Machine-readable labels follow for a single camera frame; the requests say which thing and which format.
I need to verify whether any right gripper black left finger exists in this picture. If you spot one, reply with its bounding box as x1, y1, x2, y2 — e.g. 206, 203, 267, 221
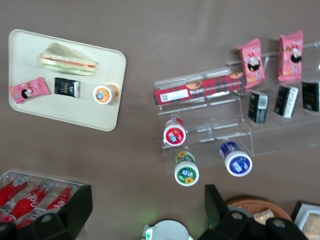
34, 184, 93, 240

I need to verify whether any dark brown wicker basket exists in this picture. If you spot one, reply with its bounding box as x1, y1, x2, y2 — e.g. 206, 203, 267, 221
224, 196, 294, 226

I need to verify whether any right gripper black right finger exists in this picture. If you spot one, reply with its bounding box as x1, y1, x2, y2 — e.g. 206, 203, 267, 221
199, 184, 251, 240

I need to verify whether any black snack packet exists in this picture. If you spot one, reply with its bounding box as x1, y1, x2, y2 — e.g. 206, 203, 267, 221
247, 90, 270, 125
301, 79, 320, 113
53, 76, 82, 99
273, 84, 300, 119

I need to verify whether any clear bag of crackers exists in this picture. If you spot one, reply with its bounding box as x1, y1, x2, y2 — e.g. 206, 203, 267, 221
306, 212, 320, 240
252, 209, 275, 225

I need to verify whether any white rectangular snack tray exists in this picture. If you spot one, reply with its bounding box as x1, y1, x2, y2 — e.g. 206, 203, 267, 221
292, 201, 320, 240

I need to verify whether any blue gum jar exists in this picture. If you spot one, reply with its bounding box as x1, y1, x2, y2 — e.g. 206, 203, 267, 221
219, 140, 254, 178

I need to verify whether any triangle sandwich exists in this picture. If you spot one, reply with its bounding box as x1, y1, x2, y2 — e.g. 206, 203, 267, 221
38, 41, 99, 77

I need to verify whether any beige plastic tray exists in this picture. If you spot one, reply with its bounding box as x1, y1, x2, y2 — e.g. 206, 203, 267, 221
7, 29, 128, 133

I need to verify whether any clear acrylic stepped stand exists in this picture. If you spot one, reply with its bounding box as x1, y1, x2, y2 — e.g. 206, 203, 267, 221
151, 41, 320, 175

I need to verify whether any red tartan shortbread box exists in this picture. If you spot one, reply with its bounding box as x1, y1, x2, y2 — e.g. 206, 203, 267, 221
151, 71, 248, 108

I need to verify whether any red cola bottle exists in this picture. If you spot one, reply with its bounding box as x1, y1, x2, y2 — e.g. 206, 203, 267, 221
15, 215, 39, 230
0, 213, 16, 224
9, 179, 55, 220
45, 184, 79, 211
0, 175, 29, 207

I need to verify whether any green gum jar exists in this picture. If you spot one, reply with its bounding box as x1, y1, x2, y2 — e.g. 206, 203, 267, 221
173, 150, 201, 188

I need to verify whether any pink cartoon snack packet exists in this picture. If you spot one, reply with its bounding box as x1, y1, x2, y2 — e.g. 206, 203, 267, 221
7, 76, 51, 105
277, 29, 305, 83
236, 37, 266, 90

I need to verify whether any clear acrylic bottle rack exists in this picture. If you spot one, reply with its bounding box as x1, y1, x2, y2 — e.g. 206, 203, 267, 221
0, 169, 94, 240

